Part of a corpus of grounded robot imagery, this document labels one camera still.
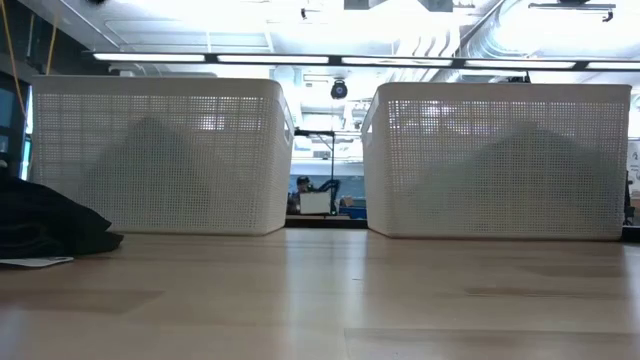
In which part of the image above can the person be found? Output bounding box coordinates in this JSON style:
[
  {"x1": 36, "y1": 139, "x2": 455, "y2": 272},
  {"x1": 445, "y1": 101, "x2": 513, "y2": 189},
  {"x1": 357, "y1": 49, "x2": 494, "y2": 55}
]
[{"x1": 287, "y1": 174, "x2": 317, "y2": 216}]

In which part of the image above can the white box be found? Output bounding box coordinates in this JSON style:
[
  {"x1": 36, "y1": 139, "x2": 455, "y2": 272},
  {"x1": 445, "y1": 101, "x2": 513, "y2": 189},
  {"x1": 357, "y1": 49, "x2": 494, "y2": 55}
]
[{"x1": 298, "y1": 192, "x2": 332, "y2": 216}]

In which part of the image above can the black background stand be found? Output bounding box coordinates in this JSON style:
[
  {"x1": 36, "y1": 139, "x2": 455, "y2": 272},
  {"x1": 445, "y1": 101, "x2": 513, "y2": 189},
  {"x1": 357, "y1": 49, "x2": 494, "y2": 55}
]
[{"x1": 294, "y1": 128, "x2": 337, "y2": 216}]

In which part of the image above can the long ceiling light bar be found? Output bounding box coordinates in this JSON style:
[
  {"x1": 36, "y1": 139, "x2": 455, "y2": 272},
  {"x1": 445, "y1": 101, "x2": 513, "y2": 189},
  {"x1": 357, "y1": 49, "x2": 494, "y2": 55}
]
[{"x1": 82, "y1": 49, "x2": 640, "y2": 72}]

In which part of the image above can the white mesh laundry basket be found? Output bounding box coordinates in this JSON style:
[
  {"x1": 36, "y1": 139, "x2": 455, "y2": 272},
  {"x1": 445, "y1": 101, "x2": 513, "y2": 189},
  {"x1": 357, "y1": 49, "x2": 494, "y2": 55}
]
[
  {"x1": 29, "y1": 74, "x2": 296, "y2": 237},
  {"x1": 360, "y1": 82, "x2": 633, "y2": 241}
]

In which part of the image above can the black garment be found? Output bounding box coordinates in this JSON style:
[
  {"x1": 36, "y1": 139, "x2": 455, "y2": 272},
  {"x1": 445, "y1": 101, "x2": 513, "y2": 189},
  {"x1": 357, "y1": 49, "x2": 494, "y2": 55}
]
[{"x1": 0, "y1": 172, "x2": 125, "y2": 260}]

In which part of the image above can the computer monitor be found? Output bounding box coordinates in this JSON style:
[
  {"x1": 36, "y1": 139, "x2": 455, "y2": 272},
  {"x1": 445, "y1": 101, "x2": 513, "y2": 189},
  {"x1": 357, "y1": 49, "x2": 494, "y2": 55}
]
[{"x1": 0, "y1": 74, "x2": 32, "y2": 182}]

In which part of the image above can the thin yellow cable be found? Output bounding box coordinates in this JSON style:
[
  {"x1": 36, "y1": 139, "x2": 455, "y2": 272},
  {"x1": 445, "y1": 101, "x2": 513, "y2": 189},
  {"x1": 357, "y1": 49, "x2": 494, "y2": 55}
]
[{"x1": 45, "y1": 19, "x2": 58, "y2": 76}]

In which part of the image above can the black background post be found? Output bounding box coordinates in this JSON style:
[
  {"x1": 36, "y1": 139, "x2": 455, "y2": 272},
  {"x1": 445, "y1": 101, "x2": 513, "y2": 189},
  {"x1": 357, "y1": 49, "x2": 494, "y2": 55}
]
[{"x1": 623, "y1": 169, "x2": 637, "y2": 227}]

